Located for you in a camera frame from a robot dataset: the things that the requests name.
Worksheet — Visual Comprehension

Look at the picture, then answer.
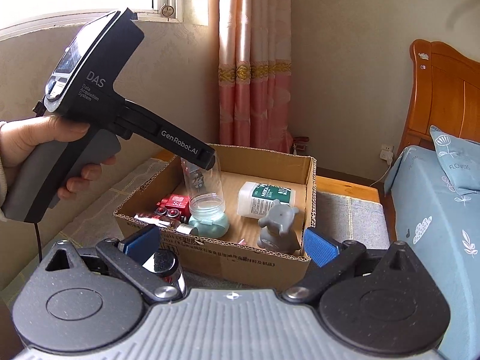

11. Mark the light blue round case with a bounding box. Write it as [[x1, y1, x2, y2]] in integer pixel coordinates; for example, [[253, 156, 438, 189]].
[[189, 213, 230, 239]]

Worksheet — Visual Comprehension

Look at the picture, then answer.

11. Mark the open cardboard box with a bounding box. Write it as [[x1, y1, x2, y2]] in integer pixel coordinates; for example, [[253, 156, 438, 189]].
[[113, 144, 318, 293]]

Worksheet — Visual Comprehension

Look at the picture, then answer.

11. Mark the black glossy oval object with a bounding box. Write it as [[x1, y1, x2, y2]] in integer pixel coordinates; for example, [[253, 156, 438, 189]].
[[142, 249, 187, 296]]

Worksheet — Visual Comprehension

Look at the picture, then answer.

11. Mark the small round clock on sill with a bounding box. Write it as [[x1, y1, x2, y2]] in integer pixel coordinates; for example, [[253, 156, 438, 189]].
[[159, 4, 176, 19]]

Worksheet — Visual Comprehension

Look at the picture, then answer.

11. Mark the grey monster figurine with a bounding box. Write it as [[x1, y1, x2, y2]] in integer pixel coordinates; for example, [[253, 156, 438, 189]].
[[257, 199, 300, 254]]

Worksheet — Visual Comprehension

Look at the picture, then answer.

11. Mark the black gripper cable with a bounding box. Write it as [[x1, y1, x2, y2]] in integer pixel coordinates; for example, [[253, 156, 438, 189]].
[[34, 222, 43, 265]]

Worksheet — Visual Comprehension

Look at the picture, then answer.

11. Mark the green grey checked table cloth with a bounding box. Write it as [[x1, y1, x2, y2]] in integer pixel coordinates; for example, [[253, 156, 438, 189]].
[[0, 157, 392, 301]]

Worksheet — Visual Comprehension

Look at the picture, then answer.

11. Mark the white medical cotton swab bottle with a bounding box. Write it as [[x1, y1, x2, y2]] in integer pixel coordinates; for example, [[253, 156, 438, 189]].
[[237, 181, 295, 219]]

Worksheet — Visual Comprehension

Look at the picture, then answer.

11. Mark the blue floral bed sheet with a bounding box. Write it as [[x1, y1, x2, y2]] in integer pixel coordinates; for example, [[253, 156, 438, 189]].
[[384, 145, 480, 359]]

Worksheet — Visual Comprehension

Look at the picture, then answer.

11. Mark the clear jar with lid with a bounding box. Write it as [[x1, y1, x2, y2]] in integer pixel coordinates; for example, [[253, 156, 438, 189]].
[[181, 154, 225, 219]]

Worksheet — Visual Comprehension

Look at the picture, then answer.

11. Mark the white wall socket with plug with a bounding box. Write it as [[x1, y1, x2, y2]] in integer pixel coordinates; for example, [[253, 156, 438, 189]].
[[379, 144, 394, 166]]

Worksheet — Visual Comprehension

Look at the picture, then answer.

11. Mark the black red toy train car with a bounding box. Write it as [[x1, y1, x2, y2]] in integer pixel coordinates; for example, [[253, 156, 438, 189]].
[[185, 169, 205, 197]]

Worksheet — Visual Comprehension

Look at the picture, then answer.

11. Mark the pink curtain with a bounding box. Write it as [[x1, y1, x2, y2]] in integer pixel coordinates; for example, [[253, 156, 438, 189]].
[[218, 0, 293, 153]]

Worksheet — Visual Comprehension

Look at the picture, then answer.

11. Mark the blue floral pillow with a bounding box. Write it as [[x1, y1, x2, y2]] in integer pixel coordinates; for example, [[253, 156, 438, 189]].
[[430, 125, 480, 195]]

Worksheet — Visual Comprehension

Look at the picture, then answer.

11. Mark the wooden bed headboard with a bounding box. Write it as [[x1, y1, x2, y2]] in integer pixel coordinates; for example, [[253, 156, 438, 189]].
[[398, 39, 480, 152]]

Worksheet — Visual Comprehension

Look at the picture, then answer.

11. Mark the red S.L toy train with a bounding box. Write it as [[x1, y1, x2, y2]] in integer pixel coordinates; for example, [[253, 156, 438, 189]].
[[154, 194, 191, 224]]

